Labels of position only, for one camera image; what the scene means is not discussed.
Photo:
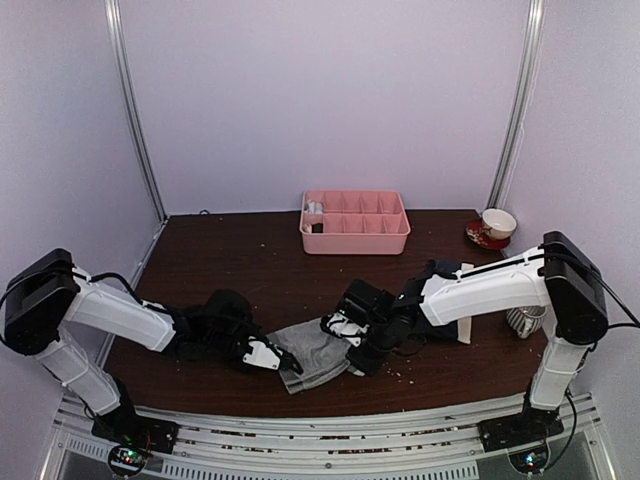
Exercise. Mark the navy and cream underwear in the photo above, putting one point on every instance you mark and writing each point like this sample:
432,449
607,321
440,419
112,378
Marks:
440,309

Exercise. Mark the black item in box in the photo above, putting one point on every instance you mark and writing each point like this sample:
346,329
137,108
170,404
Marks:
317,228

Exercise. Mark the white ceramic bowl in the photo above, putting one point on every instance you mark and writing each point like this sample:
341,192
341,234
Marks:
498,224

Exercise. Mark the striped grey white cup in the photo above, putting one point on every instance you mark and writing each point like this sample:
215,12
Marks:
525,321

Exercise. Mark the aluminium corner post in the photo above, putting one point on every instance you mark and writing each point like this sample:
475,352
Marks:
523,93
117,37

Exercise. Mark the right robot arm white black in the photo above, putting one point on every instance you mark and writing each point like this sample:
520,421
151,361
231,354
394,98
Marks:
555,274

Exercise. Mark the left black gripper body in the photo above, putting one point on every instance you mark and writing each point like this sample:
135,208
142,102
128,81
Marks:
220,344

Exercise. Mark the grey boxer briefs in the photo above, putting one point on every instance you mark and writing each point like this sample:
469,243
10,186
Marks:
321,356

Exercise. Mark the left aluminium corner post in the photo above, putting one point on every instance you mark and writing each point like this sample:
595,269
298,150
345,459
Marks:
117,37

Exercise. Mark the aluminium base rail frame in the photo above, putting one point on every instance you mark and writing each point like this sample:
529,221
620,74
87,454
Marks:
441,443

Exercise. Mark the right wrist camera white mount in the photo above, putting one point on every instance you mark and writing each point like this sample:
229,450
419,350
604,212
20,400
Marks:
340,327

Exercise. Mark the right round controller board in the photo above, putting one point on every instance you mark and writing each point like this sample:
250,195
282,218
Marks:
530,461

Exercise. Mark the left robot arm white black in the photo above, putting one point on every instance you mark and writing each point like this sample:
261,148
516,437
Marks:
53,292

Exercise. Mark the red patterned saucer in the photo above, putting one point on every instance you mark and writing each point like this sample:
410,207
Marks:
478,234

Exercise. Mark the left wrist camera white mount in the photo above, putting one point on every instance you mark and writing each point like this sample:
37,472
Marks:
262,354

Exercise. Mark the white rolled item in box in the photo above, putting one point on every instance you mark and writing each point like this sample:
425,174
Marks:
313,207

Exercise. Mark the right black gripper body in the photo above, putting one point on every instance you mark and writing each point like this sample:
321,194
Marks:
373,362

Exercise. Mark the right aluminium corner post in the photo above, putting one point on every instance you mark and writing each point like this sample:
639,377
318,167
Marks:
523,93

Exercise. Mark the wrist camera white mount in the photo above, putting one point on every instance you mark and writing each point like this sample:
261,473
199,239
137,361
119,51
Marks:
262,354
340,327

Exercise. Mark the left round controller board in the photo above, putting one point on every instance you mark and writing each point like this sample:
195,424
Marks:
126,461

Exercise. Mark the round controller board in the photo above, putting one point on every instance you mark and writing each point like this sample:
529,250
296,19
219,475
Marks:
530,461
126,461

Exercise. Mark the pink divided organizer box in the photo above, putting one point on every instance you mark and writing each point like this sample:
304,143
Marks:
356,222

